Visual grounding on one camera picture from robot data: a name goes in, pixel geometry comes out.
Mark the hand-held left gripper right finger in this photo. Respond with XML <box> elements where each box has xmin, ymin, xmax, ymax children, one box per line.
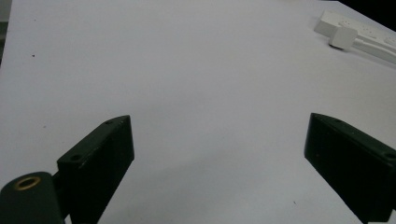
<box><xmin>304</xmin><ymin>112</ymin><xmax>396</xmax><ymax>224</ymax></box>

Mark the white power strip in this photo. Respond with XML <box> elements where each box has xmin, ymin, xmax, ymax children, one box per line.
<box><xmin>313</xmin><ymin>9</ymin><xmax>396</xmax><ymax>65</ymax></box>

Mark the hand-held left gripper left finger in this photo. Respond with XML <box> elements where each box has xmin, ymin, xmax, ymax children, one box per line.
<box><xmin>56</xmin><ymin>115</ymin><xmax>135</xmax><ymax>224</ymax></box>

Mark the white plug adapter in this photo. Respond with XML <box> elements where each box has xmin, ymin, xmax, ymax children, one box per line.
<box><xmin>329</xmin><ymin>25</ymin><xmax>359</xmax><ymax>50</ymax></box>

